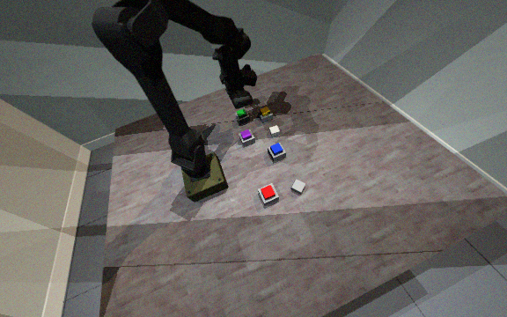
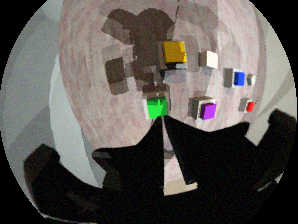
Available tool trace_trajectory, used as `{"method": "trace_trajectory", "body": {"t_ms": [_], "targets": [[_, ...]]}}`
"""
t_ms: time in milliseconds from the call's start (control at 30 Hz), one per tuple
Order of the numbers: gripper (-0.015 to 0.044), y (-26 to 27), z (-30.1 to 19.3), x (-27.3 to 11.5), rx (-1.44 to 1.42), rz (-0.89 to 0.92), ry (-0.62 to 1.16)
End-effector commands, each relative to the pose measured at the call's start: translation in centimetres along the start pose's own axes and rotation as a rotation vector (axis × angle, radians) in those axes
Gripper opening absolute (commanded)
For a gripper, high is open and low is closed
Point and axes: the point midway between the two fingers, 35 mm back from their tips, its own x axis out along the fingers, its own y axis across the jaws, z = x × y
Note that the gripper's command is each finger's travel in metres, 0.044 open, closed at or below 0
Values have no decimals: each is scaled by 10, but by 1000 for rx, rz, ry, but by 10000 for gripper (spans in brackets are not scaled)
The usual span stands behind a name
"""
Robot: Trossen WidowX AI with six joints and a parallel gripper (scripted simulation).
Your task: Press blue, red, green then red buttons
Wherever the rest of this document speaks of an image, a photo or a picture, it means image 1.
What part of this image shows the blue button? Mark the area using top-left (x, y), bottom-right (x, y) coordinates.
top-left (268, 143), bottom-right (286, 161)

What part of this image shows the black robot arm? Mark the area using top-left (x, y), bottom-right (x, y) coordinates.
top-left (92, 0), bottom-right (251, 182)

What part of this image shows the red button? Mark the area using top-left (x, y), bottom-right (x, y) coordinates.
top-left (258, 183), bottom-right (279, 206)

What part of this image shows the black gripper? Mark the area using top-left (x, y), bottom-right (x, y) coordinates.
top-left (219, 67), bottom-right (253, 109)

